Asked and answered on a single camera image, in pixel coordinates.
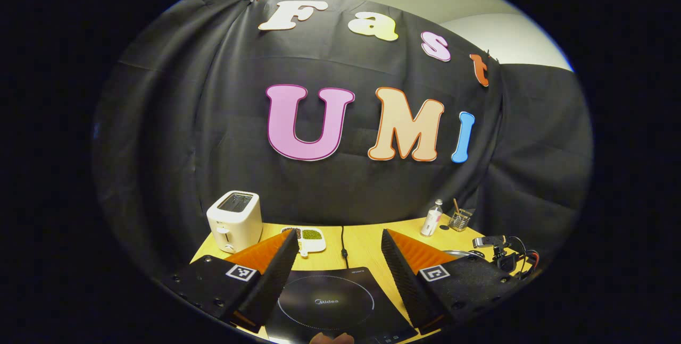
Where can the white divided dish of beans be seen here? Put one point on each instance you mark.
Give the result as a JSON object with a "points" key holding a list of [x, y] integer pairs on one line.
{"points": [[314, 236]]}

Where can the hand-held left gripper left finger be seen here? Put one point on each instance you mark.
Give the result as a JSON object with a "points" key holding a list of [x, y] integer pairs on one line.
{"points": [[274, 280]]}

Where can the wooden stick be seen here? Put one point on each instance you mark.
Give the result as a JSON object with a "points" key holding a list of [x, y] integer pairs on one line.
{"points": [[456, 207]]}

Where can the clear glass cup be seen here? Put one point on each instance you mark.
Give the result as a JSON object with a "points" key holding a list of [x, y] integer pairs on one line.
{"points": [[460, 221]]}

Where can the black backdrop cloth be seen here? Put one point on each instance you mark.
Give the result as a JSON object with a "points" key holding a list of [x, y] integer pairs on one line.
{"points": [[186, 136]]}

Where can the black induction cooktop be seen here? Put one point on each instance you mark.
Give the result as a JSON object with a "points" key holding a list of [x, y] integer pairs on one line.
{"points": [[330, 301]]}

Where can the white toaster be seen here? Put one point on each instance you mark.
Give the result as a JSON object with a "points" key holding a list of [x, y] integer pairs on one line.
{"points": [[234, 221]]}

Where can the small clear plastic bottle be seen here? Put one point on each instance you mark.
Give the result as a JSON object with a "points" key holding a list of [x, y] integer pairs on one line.
{"points": [[431, 221]]}

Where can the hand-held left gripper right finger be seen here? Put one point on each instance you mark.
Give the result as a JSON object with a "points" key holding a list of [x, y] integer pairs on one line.
{"points": [[407, 285]]}

